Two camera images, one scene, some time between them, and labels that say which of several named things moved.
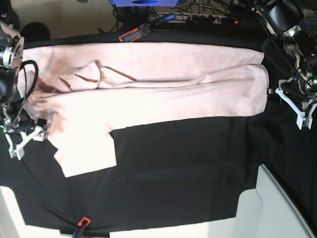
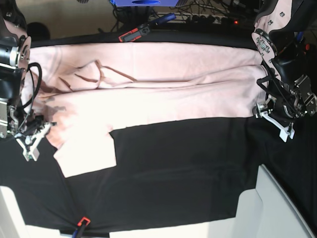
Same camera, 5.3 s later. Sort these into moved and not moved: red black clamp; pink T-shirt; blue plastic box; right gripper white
Moved: right gripper white
Not moved: red black clamp; pink T-shirt; blue plastic box
